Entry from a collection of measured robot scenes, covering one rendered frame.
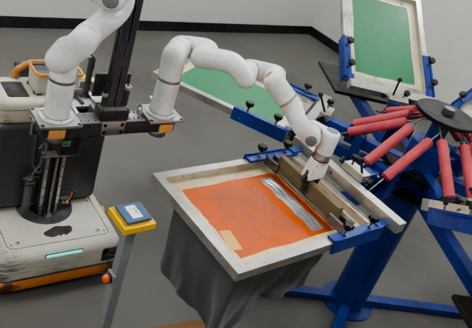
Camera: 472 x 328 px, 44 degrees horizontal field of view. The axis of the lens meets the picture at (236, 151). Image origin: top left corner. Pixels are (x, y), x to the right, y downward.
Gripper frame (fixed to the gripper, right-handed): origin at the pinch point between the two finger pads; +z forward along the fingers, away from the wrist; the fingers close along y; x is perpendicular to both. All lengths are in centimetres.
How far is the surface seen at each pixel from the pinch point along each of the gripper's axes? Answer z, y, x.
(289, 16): 80, -365, -381
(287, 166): -1.7, 1.5, -13.1
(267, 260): 3, 45, 28
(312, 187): -2.2, 1.5, 3.1
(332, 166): -1.6, -22.8, -7.8
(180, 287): 45, 51, -3
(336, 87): 8, -116, -90
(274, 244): 6.9, 32.7, 18.7
